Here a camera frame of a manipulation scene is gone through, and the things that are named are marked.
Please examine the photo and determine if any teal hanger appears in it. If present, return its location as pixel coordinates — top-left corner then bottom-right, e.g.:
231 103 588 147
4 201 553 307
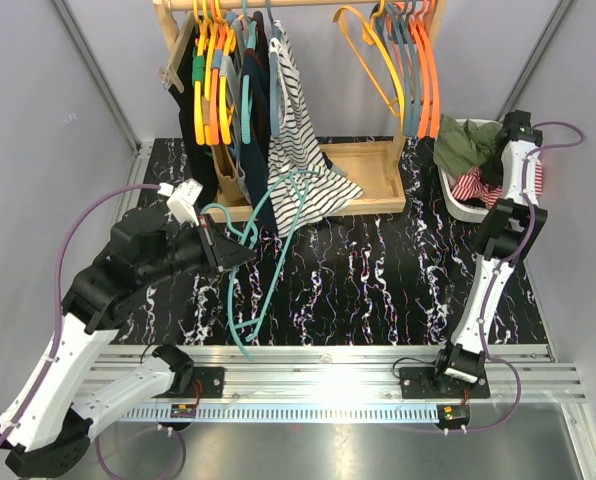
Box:
200 169 322 361

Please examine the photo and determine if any black white striped tank top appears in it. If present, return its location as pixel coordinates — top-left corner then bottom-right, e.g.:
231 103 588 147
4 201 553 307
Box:
268 20 363 237

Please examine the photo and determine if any blue grey hanger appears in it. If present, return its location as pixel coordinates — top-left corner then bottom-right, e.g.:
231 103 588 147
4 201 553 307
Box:
265 0 280 138

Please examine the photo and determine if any red striped tank top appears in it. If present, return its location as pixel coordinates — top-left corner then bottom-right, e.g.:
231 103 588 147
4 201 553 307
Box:
451 162 547 206

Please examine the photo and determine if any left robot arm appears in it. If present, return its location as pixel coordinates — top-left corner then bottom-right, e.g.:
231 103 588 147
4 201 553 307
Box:
0 208 255 478

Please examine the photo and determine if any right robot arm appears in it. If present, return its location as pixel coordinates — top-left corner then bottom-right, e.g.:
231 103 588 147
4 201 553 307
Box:
430 110 547 397

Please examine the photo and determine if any yellow hanger left group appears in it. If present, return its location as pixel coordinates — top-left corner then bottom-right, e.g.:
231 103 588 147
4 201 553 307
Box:
192 1 218 146

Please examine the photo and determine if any orange empty hanger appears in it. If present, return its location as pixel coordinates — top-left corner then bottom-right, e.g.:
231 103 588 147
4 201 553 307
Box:
384 1 444 138

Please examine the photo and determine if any tan garment on rack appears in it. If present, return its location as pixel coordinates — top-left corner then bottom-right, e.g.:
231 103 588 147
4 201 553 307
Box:
211 144 250 205

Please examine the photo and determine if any navy garment on rack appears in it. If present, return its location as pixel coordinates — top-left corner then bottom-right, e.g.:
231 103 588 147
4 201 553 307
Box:
239 11 271 209

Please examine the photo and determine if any black garment on rack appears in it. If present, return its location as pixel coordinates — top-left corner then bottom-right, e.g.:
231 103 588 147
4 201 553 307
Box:
169 26 218 209

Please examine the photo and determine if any black marble mat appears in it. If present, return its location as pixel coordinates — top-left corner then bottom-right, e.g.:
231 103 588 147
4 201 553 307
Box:
110 137 549 347

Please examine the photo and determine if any wooden clothes rack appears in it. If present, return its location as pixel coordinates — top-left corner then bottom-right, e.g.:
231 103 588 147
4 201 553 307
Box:
152 0 449 225

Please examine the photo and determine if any white laundry basket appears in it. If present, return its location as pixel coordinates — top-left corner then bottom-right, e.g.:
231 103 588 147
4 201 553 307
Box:
438 119 501 223

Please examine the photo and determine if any olive green shirt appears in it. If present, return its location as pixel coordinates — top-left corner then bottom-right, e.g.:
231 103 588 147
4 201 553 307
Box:
433 116 502 178

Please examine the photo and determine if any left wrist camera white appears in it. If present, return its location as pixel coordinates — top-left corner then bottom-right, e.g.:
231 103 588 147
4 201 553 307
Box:
158 178 203 227

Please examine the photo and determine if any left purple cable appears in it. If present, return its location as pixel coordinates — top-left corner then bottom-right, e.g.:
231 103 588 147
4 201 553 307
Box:
0 183 162 476

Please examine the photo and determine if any purple cable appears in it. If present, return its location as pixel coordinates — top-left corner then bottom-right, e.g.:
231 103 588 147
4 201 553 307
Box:
477 122 585 361
0 183 162 476

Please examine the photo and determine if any aluminium rail base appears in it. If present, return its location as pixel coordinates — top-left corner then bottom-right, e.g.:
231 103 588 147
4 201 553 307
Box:
85 343 589 424

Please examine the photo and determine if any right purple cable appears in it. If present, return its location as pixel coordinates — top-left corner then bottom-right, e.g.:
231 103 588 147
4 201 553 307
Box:
477 122 585 361

